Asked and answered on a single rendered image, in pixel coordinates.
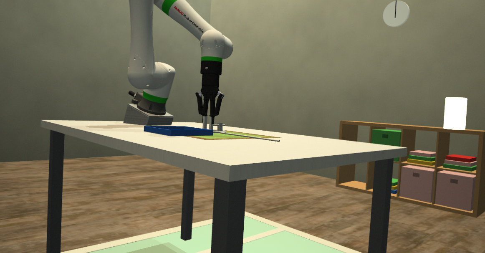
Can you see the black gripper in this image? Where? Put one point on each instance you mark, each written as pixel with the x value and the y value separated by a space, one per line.
pixel 210 89

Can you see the blue square tray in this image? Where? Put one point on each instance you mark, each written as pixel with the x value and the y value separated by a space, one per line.
pixel 178 131

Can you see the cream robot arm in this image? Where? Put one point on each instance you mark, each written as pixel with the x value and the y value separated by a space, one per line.
pixel 156 78

